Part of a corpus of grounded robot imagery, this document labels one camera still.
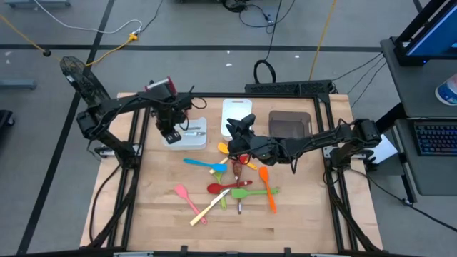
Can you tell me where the green silicone spatula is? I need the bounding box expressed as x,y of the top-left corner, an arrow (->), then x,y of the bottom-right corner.
231,187 -> 281,200

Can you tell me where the black cable bundle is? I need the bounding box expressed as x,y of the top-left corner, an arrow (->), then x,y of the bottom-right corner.
221,0 -> 297,29

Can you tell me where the black perforated metal box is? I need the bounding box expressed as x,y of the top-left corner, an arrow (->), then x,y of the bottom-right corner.
244,79 -> 335,96

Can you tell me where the pink silicone spatula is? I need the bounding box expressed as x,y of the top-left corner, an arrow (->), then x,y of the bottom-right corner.
174,183 -> 209,226

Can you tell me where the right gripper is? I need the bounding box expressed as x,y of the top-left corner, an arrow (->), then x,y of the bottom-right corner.
227,113 -> 278,166

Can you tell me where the computer monitor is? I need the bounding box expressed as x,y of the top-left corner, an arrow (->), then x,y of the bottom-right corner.
405,0 -> 457,58

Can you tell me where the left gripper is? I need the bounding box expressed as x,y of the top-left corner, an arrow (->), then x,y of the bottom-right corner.
154,99 -> 192,146

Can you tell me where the yellow silicone spatula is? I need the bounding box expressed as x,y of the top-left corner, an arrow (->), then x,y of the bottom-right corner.
216,141 -> 258,171

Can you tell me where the black floor cable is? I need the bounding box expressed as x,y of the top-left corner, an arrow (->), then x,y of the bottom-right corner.
348,166 -> 457,233
88,163 -> 122,243

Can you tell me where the orange silicone spatula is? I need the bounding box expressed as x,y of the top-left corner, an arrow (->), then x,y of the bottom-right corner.
258,166 -> 278,214

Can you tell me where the black hanging cable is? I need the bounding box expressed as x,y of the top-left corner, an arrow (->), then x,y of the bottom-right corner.
253,0 -> 283,85

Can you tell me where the black floor fan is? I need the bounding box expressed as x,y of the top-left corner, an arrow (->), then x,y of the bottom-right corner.
59,56 -> 111,108

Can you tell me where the yellow extension cord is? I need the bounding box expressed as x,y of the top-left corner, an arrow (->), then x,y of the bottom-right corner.
0,14 -> 139,68

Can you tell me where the brown wooden spoon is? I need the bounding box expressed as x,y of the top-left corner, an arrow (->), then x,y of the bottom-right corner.
231,160 -> 245,216

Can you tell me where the steel box grater red handle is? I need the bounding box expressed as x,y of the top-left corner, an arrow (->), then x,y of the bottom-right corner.
144,76 -> 179,99

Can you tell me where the grey translucent plastic bin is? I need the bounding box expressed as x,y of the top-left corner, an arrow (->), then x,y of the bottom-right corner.
267,110 -> 313,140

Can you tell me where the lime green silicone spoon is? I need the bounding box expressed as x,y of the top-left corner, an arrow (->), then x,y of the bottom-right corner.
213,171 -> 228,211

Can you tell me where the cream handled knife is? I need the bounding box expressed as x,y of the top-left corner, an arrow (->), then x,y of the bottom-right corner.
209,156 -> 230,175

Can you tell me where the black chair wheel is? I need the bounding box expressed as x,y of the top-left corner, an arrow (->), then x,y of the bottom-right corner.
0,109 -> 15,129

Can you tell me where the yellow hanging cable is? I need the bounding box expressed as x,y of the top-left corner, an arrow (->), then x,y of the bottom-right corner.
308,0 -> 338,81

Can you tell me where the black monitor stand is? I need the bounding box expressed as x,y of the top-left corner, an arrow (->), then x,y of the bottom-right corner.
393,0 -> 457,68

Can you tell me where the black backlit keyboard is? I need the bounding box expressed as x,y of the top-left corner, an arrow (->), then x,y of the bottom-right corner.
413,121 -> 457,157

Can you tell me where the blue silicone spatula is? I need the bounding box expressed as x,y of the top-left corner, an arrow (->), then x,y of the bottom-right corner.
183,158 -> 229,173

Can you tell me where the white floor cable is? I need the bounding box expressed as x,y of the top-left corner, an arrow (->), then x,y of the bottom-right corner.
34,0 -> 143,36

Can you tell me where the thin black cable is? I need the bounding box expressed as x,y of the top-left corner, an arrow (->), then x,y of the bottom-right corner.
331,51 -> 385,82
349,60 -> 388,108

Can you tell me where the white plastic bin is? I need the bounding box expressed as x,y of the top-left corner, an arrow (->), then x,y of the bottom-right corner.
162,116 -> 208,151
220,98 -> 253,143

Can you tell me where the red silicone spoon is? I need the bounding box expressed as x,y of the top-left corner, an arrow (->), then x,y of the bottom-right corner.
206,180 -> 253,195

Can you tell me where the grey metal desk foot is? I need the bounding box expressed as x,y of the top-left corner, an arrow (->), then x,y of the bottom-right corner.
4,0 -> 71,9
0,79 -> 37,90

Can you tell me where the white blue wipes canister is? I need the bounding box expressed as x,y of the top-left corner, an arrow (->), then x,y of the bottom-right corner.
434,73 -> 457,106

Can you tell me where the grey side desk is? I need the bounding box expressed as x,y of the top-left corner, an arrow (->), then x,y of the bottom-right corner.
380,35 -> 457,197

